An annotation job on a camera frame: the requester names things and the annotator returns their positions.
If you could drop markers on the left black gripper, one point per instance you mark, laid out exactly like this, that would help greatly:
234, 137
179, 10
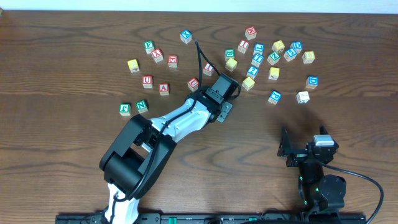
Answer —
224, 112

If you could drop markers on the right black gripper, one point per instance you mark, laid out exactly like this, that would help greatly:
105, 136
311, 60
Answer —
298, 155

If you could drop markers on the blue L block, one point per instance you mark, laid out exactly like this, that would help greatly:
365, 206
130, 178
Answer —
258, 49

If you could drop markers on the red Q block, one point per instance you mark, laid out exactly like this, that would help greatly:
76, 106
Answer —
173, 61

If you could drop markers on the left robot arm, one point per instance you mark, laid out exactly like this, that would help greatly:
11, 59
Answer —
140, 152

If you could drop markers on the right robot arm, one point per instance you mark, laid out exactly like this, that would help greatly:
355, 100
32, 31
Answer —
323, 195

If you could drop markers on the yellow S block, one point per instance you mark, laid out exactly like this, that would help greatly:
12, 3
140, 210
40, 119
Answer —
248, 83

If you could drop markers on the plain L block green 7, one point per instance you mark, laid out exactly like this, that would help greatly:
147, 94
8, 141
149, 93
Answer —
302, 97

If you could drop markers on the red U block centre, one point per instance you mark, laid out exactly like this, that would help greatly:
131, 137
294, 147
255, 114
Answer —
193, 84

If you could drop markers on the red u block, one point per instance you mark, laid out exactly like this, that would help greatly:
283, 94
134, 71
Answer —
193, 84
147, 81

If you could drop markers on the red I block centre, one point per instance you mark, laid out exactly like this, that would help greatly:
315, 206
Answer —
208, 70

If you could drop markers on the red i block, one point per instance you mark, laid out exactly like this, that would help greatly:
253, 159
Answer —
243, 46
208, 70

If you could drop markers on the blue 2 block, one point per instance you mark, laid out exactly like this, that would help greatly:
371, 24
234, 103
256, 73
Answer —
252, 72

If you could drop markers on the yellow block centre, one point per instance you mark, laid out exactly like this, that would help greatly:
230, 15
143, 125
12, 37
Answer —
231, 64

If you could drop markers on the blue P block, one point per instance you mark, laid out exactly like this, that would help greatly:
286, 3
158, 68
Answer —
275, 97

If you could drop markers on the green B block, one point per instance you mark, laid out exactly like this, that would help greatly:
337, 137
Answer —
229, 53

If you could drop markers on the blue D block lower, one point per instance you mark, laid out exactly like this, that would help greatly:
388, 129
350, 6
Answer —
312, 82

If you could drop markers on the blue d block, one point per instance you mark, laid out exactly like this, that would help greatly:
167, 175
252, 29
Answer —
296, 46
312, 82

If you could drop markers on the blue T block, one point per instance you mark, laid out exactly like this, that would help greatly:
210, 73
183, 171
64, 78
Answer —
257, 60

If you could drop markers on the red I block upper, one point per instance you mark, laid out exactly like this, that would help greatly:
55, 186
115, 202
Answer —
243, 46

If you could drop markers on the red A block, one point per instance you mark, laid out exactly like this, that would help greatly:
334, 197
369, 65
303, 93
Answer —
164, 89

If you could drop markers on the green Z block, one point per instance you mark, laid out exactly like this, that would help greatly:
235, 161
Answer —
273, 58

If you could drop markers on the red M block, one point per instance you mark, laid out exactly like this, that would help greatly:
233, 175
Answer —
251, 33

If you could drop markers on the yellow block upper right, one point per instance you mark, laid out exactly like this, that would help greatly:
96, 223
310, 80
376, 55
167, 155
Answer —
278, 46

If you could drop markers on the yellow B block far right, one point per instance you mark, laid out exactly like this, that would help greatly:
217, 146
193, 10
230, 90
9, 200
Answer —
308, 57

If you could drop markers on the blue 5 block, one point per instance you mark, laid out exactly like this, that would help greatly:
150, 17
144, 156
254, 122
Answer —
290, 54

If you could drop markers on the blue X block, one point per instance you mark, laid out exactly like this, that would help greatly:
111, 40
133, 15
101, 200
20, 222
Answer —
186, 36

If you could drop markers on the green N block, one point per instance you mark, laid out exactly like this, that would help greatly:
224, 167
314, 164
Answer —
141, 106

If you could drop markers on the red U block left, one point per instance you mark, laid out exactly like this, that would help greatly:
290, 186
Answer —
147, 81

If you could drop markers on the red X block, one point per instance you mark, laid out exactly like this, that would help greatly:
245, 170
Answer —
157, 55

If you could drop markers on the blue D block upper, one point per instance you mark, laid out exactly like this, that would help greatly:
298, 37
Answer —
296, 46

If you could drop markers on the green F block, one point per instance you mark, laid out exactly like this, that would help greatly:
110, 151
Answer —
149, 46

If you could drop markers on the green J block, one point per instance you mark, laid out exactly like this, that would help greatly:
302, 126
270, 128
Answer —
125, 109

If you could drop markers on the yellow block far left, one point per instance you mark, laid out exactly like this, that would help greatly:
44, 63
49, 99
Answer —
133, 66

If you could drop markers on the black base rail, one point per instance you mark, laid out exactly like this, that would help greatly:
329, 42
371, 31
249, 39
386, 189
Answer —
274, 217

